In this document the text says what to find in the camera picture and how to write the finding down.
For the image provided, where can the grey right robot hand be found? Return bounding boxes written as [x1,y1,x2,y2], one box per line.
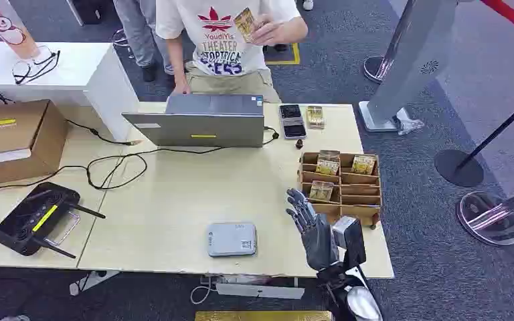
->
[285,187,341,272]

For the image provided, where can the wooden card box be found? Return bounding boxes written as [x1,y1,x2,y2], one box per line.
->
[298,150,382,230]

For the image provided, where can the white power strip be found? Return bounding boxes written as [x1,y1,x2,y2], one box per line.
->
[214,282,306,300]

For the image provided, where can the grey card reader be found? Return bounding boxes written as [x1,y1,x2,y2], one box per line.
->
[207,222,258,258]

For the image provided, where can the yellow floor mat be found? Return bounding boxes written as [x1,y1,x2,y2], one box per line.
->
[195,310,333,321]

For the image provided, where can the black smartphone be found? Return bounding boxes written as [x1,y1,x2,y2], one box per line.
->
[279,104,307,140]

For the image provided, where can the black stanchion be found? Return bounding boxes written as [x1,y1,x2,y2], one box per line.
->
[434,88,514,189]

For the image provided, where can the grey laptop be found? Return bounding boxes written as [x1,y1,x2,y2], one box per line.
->
[121,93,266,148]

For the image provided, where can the stanchion with clear base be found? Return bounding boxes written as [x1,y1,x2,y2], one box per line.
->
[455,181,514,247]

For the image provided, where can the chrome stanchion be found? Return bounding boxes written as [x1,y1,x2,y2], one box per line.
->
[363,0,418,85]

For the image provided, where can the yellow floor tape marker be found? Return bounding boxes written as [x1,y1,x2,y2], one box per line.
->
[264,43,301,66]

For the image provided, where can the grey sign stand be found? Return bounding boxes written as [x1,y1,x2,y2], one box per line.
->
[357,0,460,134]

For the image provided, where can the person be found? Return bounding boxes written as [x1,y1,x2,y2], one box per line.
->
[112,0,173,83]
[155,0,309,104]

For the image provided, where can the white desk foot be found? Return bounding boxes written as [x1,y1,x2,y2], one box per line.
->
[68,270,120,297]

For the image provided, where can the black router with antennas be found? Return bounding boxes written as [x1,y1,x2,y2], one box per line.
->
[0,182,106,259]

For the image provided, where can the red barrier belt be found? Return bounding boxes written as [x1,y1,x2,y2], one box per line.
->
[481,0,514,41]

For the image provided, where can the white counter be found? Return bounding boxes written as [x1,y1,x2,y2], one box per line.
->
[0,41,141,142]

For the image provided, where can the brown cardboard box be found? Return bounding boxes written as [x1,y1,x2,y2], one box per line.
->
[0,99,68,185]

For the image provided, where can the black framed eyeglasses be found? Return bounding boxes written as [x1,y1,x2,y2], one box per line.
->
[11,49,62,86]

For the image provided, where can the cartoon display standee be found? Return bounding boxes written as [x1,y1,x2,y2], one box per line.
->
[0,0,54,63]

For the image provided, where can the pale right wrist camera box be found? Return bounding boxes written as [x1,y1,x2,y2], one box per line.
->
[331,215,367,267]

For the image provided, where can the white cable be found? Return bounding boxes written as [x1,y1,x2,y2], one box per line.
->
[189,276,216,306]

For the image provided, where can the long black power cable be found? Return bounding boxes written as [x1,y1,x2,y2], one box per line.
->
[0,126,281,192]

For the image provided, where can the black cable with plug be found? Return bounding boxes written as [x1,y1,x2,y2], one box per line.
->
[65,118,143,147]

